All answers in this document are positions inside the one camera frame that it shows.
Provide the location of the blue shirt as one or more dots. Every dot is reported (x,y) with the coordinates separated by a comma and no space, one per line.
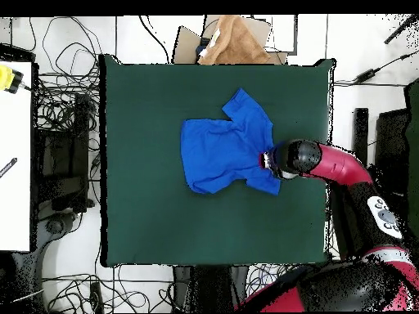
(222,153)

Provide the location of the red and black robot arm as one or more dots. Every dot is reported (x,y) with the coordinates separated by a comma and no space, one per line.
(340,163)

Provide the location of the brown towel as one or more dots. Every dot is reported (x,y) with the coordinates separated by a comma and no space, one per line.
(235,45)

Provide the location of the black chair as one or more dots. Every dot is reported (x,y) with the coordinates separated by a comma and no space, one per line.
(391,140)

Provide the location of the dark green table cloth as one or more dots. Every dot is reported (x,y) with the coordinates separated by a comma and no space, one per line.
(147,229)

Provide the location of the cardboard box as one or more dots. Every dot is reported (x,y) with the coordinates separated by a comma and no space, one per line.
(186,45)

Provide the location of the black rod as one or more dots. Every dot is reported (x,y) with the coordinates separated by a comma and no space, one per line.
(401,29)

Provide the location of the white table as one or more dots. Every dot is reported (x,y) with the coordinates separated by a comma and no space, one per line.
(14,147)

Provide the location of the black marker pen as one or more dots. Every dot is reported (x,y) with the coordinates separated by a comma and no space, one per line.
(8,167)

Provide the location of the yellow and black tool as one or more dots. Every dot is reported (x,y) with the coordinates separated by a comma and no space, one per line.
(6,78)

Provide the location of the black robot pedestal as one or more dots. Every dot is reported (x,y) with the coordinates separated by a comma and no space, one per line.
(209,287)

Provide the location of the black metal frame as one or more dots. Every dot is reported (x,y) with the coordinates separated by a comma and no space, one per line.
(80,147)

